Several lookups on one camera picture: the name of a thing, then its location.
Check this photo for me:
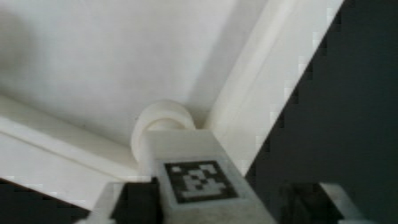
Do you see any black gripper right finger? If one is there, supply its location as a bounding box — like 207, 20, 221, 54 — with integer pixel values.
273, 181, 379, 224

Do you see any white square tabletop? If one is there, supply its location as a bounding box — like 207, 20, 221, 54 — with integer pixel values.
0, 0, 344, 208

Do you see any white table leg with tag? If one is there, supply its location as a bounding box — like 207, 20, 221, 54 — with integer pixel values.
131, 100, 276, 224

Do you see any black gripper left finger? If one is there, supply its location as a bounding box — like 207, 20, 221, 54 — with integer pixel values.
74, 178, 164, 224

